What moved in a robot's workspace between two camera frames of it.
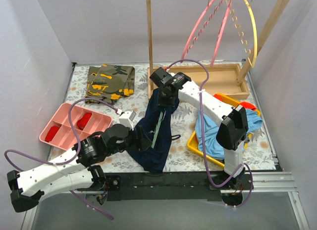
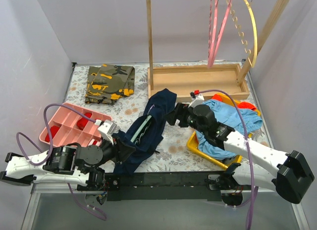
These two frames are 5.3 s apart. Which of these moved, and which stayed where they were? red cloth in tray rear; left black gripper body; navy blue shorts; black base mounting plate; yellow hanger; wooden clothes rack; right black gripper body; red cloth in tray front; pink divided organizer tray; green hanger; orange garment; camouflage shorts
Moved: right black gripper body; navy blue shorts; left black gripper body; green hanger
Stayed: camouflage shorts; red cloth in tray rear; orange garment; pink divided organizer tray; yellow hanger; black base mounting plate; wooden clothes rack; red cloth in tray front
